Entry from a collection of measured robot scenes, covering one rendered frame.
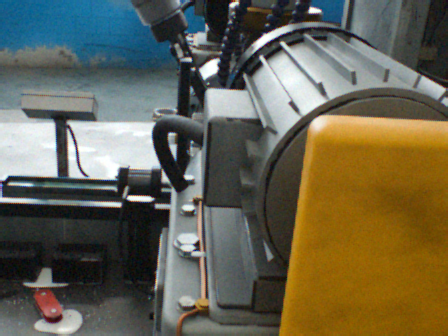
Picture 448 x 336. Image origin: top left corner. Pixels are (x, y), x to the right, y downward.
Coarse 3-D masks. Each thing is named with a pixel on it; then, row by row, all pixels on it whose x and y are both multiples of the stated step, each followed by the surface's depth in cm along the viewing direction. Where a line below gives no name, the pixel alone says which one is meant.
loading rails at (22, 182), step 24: (24, 192) 116; (48, 192) 117; (72, 192) 117; (96, 192) 117; (168, 192) 119; (0, 216) 107; (24, 216) 108; (48, 216) 108; (72, 216) 108; (96, 216) 109; (168, 216) 110; (0, 240) 109; (24, 240) 110; (48, 240) 110; (72, 240) 110; (96, 240) 111
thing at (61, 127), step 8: (56, 120) 129; (64, 120) 129; (56, 128) 130; (64, 128) 130; (56, 136) 131; (64, 136) 131; (72, 136) 135; (56, 144) 131; (64, 144) 132; (56, 152) 132; (64, 152) 132; (64, 160) 133; (64, 168) 134; (80, 168) 140; (88, 176) 142
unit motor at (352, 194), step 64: (256, 64) 51; (320, 64) 42; (384, 64) 41; (192, 128) 46; (256, 128) 39; (320, 128) 27; (384, 128) 27; (256, 192) 37; (320, 192) 28; (384, 192) 28; (256, 256) 42; (320, 256) 29; (384, 256) 30; (320, 320) 31; (384, 320) 31
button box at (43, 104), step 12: (24, 96) 126; (36, 96) 126; (48, 96) 126; (60, 96) 127; (72, 96) 127; (84, 96) 127; (24, 108) 125; (36, 108) 125; (48, 108) 126; (60, 108) 126; (72, 108) 126; (84, 108) 126; (96, 108) 131; (84, 120) 132; (96, 120) 133
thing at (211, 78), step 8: (232, 56) 142; (208, 64) 140; (216, 64) 136; (232, 64) 132; (200, 72) 138; (208, 72) 132; (216, 72) 128; (208, 80) 128; (216, 80) 128; (216, 88) 128; (192, 96) 129; (192, 104) 129; (200, 104) 129; (192, 112) 130; (200, 112) 130
